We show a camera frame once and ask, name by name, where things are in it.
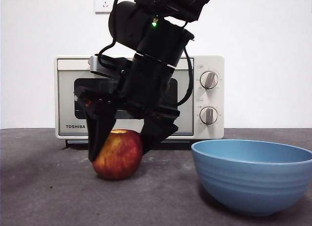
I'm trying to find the cream oven temperature knob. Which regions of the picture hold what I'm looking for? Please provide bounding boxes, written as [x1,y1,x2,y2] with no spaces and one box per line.
[199,71,219,90]

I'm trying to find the blue ribbed bowl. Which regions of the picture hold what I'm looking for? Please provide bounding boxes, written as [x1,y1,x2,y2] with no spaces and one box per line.
[191,139,312,217]

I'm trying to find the red yellow apple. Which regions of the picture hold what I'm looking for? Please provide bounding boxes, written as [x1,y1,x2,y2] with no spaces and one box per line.
[92,129,143,180]

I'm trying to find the cream Toshiba toaster oven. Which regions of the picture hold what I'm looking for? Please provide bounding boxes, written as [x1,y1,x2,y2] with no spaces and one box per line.
[55,55,225,150]

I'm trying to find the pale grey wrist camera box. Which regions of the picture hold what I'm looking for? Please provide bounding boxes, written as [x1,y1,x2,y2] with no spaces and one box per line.
[89,55,122,78]

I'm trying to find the glass window oven door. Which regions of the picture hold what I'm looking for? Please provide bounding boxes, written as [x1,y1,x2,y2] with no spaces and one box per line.
[57,58,195,137]

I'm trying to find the cream oven timer knob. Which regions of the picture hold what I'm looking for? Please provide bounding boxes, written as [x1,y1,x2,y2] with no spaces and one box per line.
[199,106,219,125]

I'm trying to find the white wall socket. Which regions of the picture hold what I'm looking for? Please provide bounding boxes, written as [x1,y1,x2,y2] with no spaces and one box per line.
[94,0,117,15]

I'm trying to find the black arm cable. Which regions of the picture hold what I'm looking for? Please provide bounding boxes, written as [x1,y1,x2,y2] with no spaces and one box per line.
[176,45,195,107]

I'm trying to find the black camera cable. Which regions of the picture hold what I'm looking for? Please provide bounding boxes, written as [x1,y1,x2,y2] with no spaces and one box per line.
[97,0,122,67]

